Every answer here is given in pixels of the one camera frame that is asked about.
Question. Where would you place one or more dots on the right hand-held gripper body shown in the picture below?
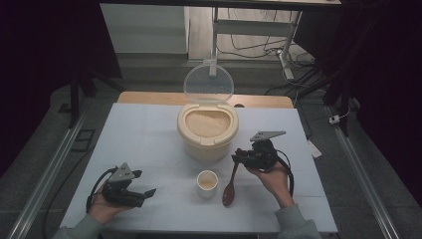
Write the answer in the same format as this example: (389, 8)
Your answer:
(260, 156)

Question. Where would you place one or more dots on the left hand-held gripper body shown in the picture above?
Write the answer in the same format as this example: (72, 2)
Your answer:
(121, 194)

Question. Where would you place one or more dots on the beige rice container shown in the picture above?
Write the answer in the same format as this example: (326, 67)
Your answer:
(207, 147)

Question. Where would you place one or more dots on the brown wooden spoon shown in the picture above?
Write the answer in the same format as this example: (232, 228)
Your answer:
(229, 195)

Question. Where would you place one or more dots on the rice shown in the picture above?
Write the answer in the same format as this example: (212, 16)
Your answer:
(207, 123)

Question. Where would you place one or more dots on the white cup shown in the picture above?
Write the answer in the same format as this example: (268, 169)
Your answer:
(207, 191)

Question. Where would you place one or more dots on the person's left hand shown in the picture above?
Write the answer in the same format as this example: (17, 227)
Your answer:
(106, 209)

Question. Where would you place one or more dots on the person's right hand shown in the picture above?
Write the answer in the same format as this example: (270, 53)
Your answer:
(273, 181)

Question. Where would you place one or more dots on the white table board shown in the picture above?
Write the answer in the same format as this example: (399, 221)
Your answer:
(149, 142)

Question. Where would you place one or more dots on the dark table grommet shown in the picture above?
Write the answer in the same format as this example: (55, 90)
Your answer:
(239, 105)

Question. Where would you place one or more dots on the white paper tag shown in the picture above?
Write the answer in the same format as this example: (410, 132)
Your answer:
(314, 149)

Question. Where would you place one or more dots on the clear round container lid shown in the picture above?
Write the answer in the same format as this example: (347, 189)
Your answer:
(208, 83)

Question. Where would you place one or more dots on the wooden table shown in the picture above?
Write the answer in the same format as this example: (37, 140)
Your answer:
(149, 98)

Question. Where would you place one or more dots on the black metal stand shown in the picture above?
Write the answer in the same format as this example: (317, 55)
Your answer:
(74, 96)
(338, 89)

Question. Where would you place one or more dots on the white cabinet panel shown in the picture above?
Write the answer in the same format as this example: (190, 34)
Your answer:
(142, 30)

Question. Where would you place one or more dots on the aluminium floor rail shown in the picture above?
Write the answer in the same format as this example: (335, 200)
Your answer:
(361, 172)
(43, 179)

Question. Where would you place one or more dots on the white desk frame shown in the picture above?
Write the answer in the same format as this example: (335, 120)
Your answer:
(252, 27)

